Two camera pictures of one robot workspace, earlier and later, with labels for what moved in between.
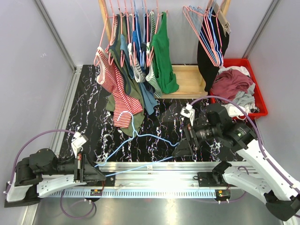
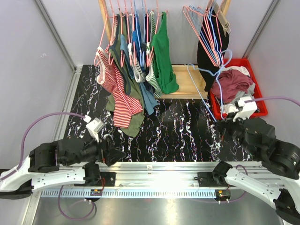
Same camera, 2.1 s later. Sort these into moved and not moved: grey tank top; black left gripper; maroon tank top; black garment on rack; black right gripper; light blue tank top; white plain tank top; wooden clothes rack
Moved: black left gripper; black right gripper
Not moved: maroon tank top; wooden clothes rack; black garment on rack; grey tank top; light blue tank top; white plain tank top
